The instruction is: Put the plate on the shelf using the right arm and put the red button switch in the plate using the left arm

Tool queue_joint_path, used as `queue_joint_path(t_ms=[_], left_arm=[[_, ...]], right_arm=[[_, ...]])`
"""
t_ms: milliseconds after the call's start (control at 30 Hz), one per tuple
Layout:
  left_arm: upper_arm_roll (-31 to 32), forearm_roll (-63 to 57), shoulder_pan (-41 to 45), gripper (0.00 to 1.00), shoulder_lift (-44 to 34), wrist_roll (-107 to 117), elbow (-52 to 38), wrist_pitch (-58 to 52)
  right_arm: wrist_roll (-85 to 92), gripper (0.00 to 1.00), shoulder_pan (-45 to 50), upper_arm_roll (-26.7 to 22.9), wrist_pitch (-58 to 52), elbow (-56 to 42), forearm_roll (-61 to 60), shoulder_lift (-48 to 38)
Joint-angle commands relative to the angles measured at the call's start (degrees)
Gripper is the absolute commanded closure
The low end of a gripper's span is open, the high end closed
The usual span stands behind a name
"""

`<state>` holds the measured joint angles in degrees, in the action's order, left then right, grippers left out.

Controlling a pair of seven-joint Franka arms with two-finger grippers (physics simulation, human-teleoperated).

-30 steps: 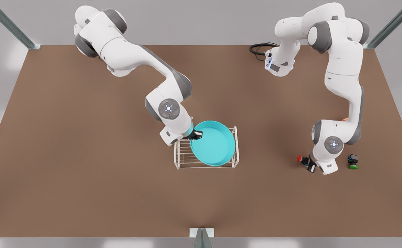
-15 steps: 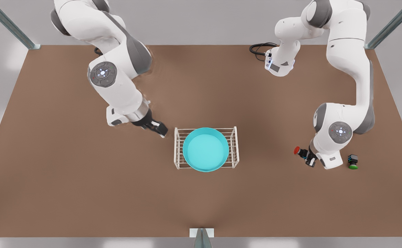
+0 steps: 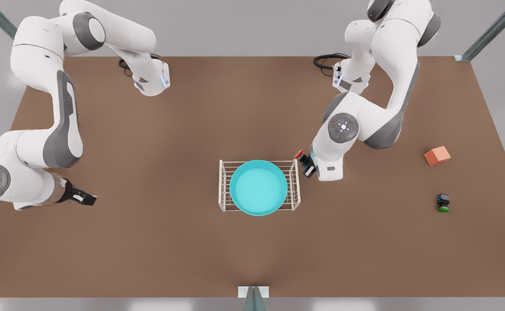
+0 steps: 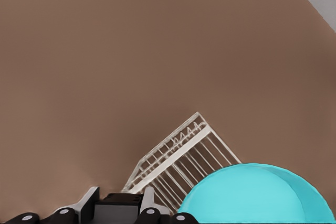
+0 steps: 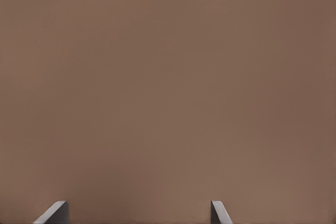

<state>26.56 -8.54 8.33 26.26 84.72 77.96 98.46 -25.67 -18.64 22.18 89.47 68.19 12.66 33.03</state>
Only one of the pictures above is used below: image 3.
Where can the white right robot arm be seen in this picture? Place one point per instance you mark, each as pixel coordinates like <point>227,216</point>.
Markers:
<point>36,52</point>

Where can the red button switch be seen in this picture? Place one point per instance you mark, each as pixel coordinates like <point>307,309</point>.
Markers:
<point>299,154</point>

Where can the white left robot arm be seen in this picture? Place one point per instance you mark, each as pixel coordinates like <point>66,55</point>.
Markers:
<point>391,56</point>

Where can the orange box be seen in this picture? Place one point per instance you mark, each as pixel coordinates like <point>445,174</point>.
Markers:
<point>436,156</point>

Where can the green button switch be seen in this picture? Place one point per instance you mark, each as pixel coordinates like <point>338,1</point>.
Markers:
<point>443,202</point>

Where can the cyan round plate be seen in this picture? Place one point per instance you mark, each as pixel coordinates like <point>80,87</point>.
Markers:
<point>258,188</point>

